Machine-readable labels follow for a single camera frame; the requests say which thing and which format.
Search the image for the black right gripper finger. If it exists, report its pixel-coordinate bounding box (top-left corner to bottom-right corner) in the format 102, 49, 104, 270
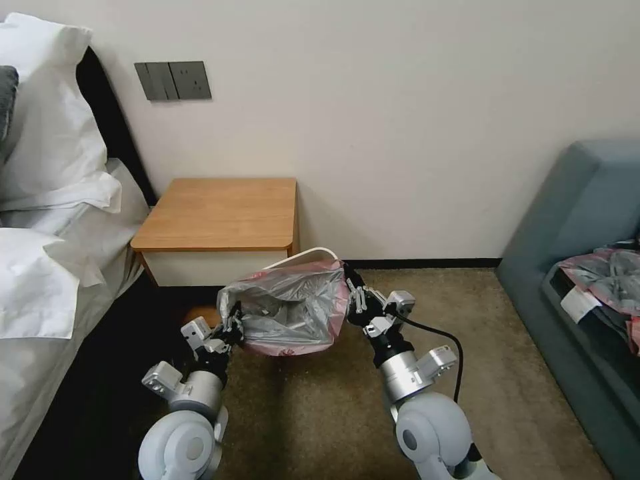
363, 287, 389, 319
343, 267, 367, 317

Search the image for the pink grey garbage bag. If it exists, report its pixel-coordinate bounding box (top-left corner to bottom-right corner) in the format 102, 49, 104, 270
215, 259, 350, 357

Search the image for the white trash can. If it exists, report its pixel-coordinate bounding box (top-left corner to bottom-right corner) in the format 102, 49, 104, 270
263, 245, 344, 272

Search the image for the brown wooden base piece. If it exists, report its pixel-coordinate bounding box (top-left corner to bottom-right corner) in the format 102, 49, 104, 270
181, 305, 222, 329

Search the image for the black skirting board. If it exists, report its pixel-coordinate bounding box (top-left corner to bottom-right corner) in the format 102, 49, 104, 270
341, 257, 504, 270

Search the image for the black bed base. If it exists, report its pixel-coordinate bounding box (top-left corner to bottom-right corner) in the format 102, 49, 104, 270
29, 259, 201, 480

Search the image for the wooden nightstand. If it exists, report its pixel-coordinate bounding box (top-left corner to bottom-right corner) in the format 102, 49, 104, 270
129, 177, 301, 289

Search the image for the black flat item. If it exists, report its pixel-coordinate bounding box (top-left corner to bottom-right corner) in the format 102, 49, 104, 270
542, 261, 640, 346

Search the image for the white bed sheet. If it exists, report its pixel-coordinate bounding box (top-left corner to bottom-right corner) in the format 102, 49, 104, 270
0, 157, 152, 480

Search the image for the teal sofa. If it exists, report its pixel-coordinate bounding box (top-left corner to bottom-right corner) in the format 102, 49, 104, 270
495, 139, 640, 480

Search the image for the white paper label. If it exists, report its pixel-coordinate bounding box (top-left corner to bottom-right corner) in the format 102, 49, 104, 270
560, 288, 601, 320

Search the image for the black headboard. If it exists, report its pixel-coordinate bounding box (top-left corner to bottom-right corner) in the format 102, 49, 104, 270
75, 45, 159, 209

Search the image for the large white pillow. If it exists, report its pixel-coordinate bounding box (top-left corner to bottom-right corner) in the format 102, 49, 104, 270
0, 12, 124, 214

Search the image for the grey pillow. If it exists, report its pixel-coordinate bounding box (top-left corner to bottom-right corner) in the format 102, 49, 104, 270
0, 65, 21, 164

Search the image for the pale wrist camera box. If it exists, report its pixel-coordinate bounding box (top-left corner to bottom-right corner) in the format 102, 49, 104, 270
387, 291, 417, 319
180, 319, 214, 352

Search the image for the black robot wrist cable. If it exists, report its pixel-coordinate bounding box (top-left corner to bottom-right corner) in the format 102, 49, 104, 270
395, 309, 463, 403

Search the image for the grey wall socket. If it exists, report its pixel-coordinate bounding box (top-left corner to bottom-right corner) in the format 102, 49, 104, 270
169, 61, 212, 101

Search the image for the grey wall switch panel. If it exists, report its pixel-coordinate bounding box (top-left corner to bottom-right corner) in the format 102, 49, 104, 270
133, 61, 172, 103

